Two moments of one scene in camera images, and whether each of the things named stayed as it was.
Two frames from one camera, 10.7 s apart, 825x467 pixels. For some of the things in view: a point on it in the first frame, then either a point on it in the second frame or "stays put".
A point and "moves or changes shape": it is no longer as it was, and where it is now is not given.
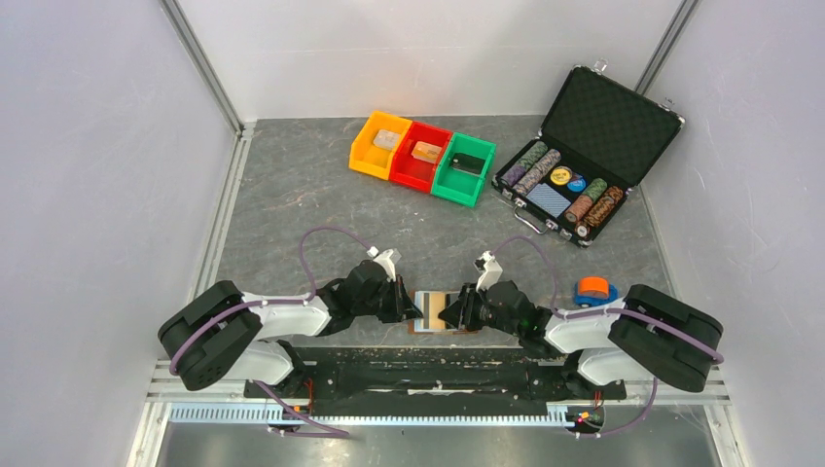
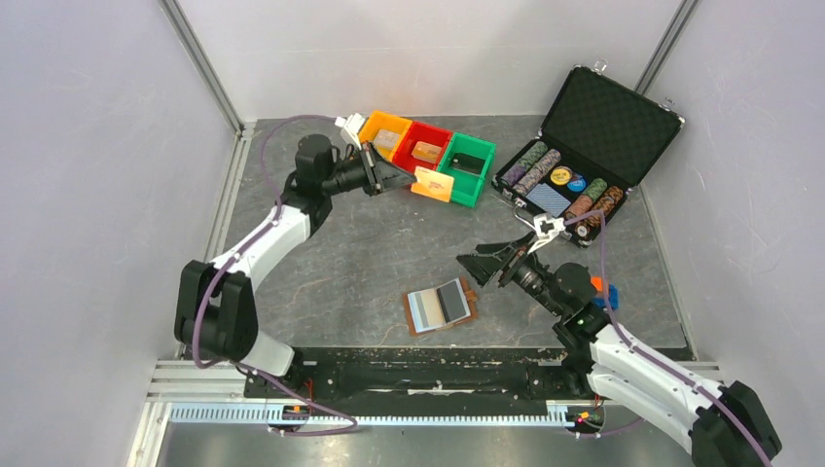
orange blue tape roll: (593, 290) stays put
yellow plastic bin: (373, 148) stays put
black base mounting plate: (472, 375) stays put
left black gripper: (403, 306) -> (379, 174)
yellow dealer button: (560, 175) stays put
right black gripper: (460, 312) -> (483, 267)
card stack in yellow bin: (386, 139) stays put
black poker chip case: (598, 137) stays put
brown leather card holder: (431, 304) moves or changes shape
